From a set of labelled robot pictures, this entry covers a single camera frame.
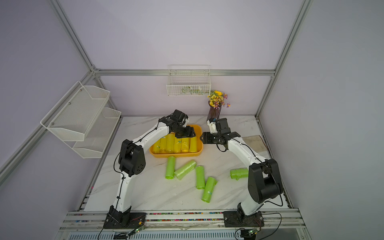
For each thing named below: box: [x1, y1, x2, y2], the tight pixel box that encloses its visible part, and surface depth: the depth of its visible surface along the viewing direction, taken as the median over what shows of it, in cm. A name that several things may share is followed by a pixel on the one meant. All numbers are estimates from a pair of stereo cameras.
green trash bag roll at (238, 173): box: [230, 168, 249, 181], surface depth 88 cm
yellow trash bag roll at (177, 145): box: [173, 136, 182, 154], surface depth 100 cm
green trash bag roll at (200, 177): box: [195, 165, 206, 190], surface depth 88 cm
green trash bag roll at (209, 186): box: [201, 176, 218, 203], surface depth 83 cm
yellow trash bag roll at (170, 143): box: [166, 132, 175, 154], surface depth 99 cm
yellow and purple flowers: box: [207, 90, 231, 110], surface depth 100 cm
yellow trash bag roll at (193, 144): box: [189, 136, 198, 153], surface depth 100 cm
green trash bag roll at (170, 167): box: [165, 156, 176, 180], surface depth 92 cm
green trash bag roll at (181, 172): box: [174, 160, 197, 181], surface depth 90 cm
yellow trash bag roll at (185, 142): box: [181, 137, 190, 153], surface depth 100 cm
